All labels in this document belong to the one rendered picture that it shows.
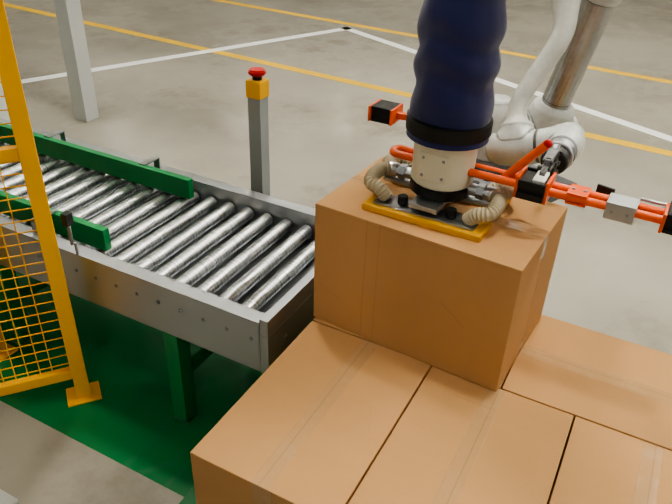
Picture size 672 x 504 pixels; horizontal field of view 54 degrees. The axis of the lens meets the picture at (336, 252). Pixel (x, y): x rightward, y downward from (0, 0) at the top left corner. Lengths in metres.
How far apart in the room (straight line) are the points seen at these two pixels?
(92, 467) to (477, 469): 1.33
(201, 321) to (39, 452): 0.78
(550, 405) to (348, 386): 0.54
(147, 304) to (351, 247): 0.75
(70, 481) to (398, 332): 1.20
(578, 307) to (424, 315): 1.53
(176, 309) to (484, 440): 1.03
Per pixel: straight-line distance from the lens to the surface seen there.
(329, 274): 1.95
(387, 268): 1.82
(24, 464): 2.55
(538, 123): 2.48
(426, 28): 1.67
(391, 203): 1.83
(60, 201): 2.91
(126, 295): 2.31
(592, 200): 1.74
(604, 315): 3.28
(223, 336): 2.10
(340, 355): 1.94
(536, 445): 1.79
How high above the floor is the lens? 1.82
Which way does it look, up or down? 32 degrees down
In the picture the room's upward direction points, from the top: 2 degrees clockwise
